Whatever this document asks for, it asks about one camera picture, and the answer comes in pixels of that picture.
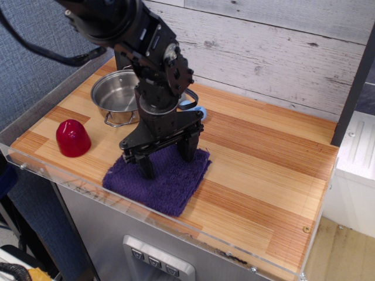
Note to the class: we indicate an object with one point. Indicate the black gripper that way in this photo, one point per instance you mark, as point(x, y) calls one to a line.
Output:
point(157, 130)

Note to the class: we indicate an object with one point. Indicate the purple cloth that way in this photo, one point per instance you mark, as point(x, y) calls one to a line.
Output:
point(170, 190)

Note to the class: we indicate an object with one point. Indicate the blue grey toy scoop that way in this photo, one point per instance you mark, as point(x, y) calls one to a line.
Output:
point(189, 102)

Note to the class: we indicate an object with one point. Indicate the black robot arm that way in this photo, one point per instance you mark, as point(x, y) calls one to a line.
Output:
point(135, 32)

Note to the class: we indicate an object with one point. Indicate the stainless steel pot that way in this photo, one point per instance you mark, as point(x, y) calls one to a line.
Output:
point(114, 95)

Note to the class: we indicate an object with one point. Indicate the red plastic dome cup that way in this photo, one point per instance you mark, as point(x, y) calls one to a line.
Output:
point(72, 138)

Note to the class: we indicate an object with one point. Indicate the stainless steel cabinet front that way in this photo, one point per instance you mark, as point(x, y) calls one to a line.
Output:
point(102, 228)

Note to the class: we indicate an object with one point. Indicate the silver button control panel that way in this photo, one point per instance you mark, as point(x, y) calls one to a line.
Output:
point(146, 262)

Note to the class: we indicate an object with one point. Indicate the yellow black object bottom-left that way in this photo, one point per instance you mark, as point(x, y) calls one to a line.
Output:
point(12, 271)

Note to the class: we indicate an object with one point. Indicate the white side cabinet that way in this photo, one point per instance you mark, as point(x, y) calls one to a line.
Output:
point(350, 198)

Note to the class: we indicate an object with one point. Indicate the dark left frame post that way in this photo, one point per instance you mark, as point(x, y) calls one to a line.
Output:
point(122, 61)

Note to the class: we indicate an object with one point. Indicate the dark frame post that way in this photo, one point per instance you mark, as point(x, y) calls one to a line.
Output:
point(355, 91)
point(122, 61)

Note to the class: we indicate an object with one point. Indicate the dark right frame post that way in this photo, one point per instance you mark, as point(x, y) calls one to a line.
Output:
point(355, 91)

